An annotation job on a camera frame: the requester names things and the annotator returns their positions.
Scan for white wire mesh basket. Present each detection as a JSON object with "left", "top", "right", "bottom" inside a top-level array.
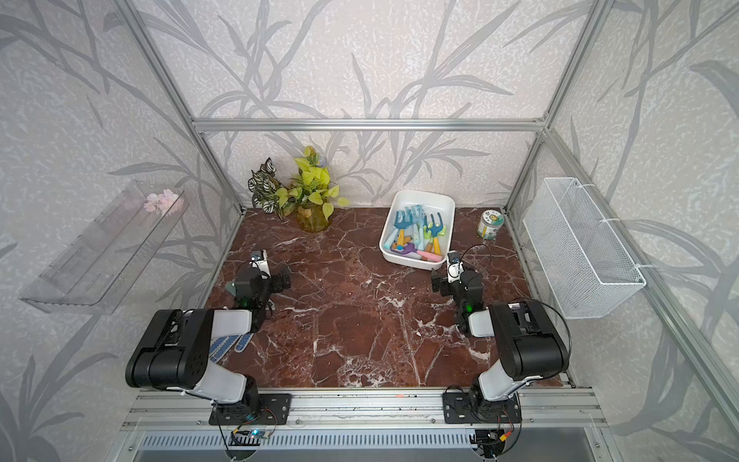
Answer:
[{"left": 523, "top": 177, "right": 647, "bottom": 320}]

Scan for purple rake pink handle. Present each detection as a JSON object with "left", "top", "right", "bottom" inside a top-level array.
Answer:
[{"left": 391, "top": 243, "right": 443, "bottom": 263}]

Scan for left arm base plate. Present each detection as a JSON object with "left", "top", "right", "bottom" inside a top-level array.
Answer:
[{"left": 208, "top": 394, "right": 293, "bottom": 427}]

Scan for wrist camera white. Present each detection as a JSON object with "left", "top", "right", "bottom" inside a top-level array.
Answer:
[
  {"left": 249, "top": 249, "right": 271, "bottom": 276},
  {"left": 446, "top": 251, "right": 464, "bottom": 282}
]

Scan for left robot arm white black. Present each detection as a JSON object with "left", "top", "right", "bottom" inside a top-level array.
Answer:
[{"left": 125, "top": 260, "right": 292, "bottom": 405}]

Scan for dark teal fork yellow handle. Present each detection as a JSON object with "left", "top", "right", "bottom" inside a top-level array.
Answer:
[{"left": 391, "top": 208, "right": 413, "bottom": 250}]

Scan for white plastic storage box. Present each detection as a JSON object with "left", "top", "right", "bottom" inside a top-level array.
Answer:
[{"left": 379, "top": 190, "right": 456, "bottom": 271}]

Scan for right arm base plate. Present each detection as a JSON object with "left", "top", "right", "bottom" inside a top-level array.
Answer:
[{"left": 442, "top": 389, "right": 523, "bottom": 425}]

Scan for clear acrylic wall shelf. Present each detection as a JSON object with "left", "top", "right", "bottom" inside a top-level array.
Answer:
[{"left": 19, "top": 180, "right": 190, "bottom": 315}]

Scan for blue patterned cloth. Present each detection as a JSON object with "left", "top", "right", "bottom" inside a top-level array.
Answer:
[{"left": 209, "top": 333, "right": 253, "bottom": 363}]

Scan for aluminium front rail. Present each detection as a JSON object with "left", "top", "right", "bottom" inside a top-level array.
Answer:
[{"left": 121, "top": 387, "right": 607, "bottom": 431}]

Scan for potted plant amber vase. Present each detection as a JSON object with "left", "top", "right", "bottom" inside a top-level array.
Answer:
[{"left": 247, "top": 146, "right": 350, "bottom": 233}]

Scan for light blue fork pale handle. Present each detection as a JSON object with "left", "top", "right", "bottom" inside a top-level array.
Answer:
[{"left": 408, "top": 204, "right": 425, "bottom": 250}]

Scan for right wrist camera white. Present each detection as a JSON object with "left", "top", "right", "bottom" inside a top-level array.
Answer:
[{"left": 446, "top": 251, "right": 464, "bottom": 282}]

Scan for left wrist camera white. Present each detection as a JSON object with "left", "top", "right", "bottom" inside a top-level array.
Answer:
[{"left": 249, "top": 249, "right": 271, "bottom": 276}]

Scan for dark teal rake yellow handle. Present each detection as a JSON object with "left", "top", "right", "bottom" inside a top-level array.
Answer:
[{"left": 423, "top": 213, "right": 446, "bottom": 256}]

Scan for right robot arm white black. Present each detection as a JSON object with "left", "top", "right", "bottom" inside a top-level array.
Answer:
[{"left": 431, "top": 264, "right": 571, "bottom": 409}]

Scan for pink artificial flowers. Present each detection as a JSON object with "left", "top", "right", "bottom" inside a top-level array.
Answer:
[{"left": 142, "top": 189, "right": 184, "bottom": 216}]

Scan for small jar green label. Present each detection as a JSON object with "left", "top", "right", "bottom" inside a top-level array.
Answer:
[{"left": 477, "top": 209, "right": 505, "bottom": 241}]

